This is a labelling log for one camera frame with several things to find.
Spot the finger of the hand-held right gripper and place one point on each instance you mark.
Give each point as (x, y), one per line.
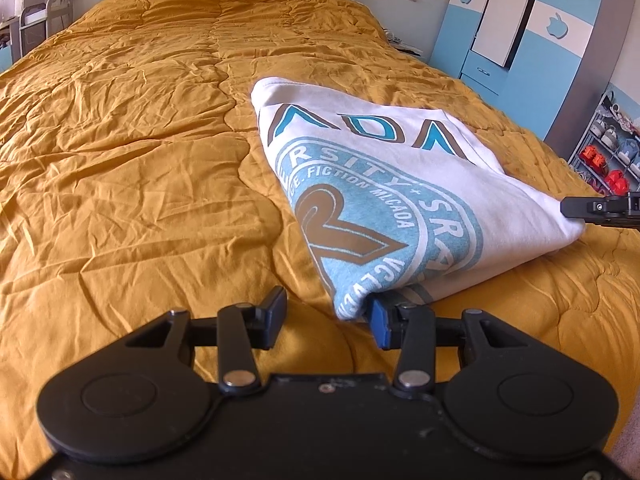
(600, 206)

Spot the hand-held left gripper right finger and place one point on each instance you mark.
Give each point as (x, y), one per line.
(377, 322)

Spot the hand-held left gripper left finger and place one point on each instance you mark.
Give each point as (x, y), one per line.
(275, 317)

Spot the white printed t-shirt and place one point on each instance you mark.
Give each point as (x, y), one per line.
(400, 160)

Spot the grey shoe rack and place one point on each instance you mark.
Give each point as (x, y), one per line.
(590, 160)

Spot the assorted shoes group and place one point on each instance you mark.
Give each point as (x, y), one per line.
(617, 150)

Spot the blue white wardrobe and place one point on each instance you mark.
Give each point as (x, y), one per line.
(505, 25)

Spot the yellow quilt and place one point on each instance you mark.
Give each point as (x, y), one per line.
(125, 160)

